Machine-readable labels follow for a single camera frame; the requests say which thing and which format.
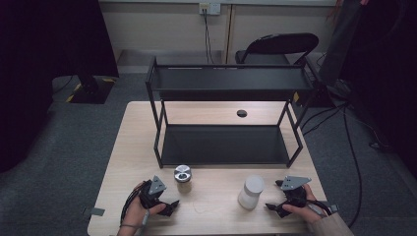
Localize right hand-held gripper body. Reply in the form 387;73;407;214
280;175;313;211

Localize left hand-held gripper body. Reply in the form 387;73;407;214
139;175;169;211

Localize person's right hand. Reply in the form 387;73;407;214
281;183;327;226

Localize person's left hand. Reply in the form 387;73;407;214
121;181;167;230

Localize white plastic bottle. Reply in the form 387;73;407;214
237;174;266;211

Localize silver metal can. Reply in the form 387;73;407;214
173;164;193;195

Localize black two-tier metal rack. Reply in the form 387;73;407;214
145;56;321;169

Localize black stand base striped tape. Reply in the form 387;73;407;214
66;74;117;105

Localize black folding chair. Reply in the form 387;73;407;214
234;31;321;67

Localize dark upright panel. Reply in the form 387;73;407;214
319;0;362;87

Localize large black curtain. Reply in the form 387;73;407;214
0;0;120;174

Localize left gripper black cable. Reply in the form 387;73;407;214
119;188;143;230

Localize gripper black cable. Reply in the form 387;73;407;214
306;199;338;217
119;188;143;230

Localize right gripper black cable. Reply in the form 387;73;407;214
306;199;338;217

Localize long black floor cable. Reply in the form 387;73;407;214
341;106;363;229

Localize short black floor cable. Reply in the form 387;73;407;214
300;102;349;138

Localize black outlet cable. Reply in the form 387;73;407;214
202;9;216;65

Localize white wall outlet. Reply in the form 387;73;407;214
198;2;222;17

